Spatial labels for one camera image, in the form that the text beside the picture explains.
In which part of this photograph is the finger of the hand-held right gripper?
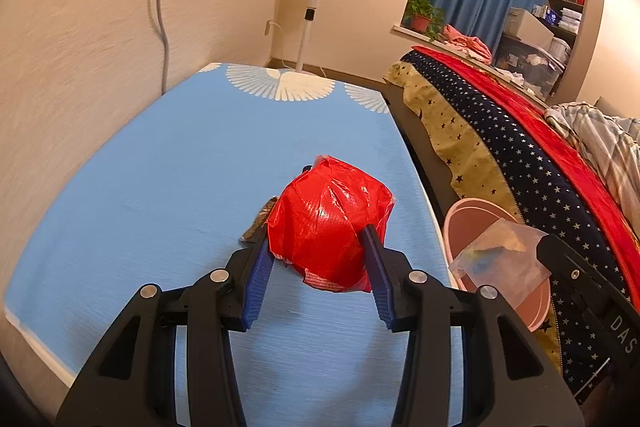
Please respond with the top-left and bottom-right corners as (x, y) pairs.
(535, 233), (608, 313)

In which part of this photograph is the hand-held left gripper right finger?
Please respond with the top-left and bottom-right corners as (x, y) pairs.
(361, 224), (586, 427)

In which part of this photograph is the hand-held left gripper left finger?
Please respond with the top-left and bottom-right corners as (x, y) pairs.
(55, 234), (275, 427)

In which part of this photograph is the clear plastic bag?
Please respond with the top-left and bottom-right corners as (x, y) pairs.
(448, 217), (551, 308)

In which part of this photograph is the red plastic packet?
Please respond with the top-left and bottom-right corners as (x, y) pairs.
(266, 153), (396, 294)

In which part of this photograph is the pink plastic basin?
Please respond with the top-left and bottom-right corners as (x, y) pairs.
(443, 198), (552, 333)

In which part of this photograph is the dark floral cloth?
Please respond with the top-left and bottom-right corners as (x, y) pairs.
(239, 196), (280, 244)

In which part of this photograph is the star-printed bed cover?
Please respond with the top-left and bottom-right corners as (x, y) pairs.
(384, 49), (640, 400)

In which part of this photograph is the plaid quilt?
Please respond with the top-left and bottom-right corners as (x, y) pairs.
(545, 102), (640, 233)

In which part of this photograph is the red blanket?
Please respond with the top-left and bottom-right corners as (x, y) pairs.
(412, 46), (640, 280)

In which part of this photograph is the clear storage bin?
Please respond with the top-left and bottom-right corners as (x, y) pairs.
(492, 32), (563, 100)

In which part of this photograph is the white lidded bucket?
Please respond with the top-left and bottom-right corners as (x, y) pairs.
(550, 38), (572, 66)

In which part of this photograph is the wooden bookshelf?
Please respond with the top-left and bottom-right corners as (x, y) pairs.
(542, 0), (606, 102)

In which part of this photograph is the cardboard box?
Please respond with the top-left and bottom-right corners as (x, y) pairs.
(505, 7), (556, 50)

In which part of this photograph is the pink cloth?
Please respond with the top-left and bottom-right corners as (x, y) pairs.
(442, 24), (493, 60)

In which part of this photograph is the potted green plant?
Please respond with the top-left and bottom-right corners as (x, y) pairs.
(402, 0), (447, 42)

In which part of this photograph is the grey wall cable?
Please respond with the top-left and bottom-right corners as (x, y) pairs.
(149, 0), (174, 95)

